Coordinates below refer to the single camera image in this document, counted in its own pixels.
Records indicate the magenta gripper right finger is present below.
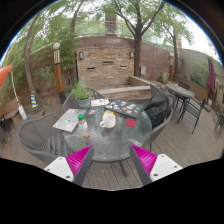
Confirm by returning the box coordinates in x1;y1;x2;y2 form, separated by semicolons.
129;144;157;186

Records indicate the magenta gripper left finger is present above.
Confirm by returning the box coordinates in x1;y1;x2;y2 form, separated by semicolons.
66;145;94;186

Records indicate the small bottle with green cap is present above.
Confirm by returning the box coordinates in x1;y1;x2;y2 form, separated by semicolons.
78;114;88;130

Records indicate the red round coaster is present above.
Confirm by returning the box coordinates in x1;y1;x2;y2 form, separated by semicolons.
125;119;136;127

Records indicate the silver laptop with stickers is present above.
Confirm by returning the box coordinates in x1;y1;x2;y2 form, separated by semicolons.
53;109;86;132

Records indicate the round glass patio table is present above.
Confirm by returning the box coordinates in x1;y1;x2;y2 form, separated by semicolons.
63;107;152;175

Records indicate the grey wicker chair left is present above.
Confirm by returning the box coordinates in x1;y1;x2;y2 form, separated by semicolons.
18;113;72;164

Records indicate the black laptop with stickers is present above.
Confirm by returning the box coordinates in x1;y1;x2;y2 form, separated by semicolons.
105;99;143;118

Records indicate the white ceramic mug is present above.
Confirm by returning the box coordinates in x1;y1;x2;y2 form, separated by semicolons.
100;113;116;128

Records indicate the grey chair with backpack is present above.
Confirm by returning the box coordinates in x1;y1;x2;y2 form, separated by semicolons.
128;85;174;146

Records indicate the grey chair behind table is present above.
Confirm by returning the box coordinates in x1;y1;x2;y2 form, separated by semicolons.
63;88;104;111

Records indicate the white booklet with stickers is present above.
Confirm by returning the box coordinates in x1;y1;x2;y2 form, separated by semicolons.
91;98;109;107

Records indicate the potted green plant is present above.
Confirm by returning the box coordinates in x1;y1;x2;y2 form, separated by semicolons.
72;81;91;109

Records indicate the black metal chair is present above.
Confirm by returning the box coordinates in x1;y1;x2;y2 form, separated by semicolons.
178;99;206;126

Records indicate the striped traffic cone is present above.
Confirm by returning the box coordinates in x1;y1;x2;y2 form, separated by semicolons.
31;92;40;112

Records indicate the closed maroon patio umbrella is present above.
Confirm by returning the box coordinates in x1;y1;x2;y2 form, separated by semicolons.
207;57;215;98

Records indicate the orange umbrella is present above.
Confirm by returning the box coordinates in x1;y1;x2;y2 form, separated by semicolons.
0;65;13;87

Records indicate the tall wooden lamp post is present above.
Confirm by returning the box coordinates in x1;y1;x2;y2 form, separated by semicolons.
53;42;66;104

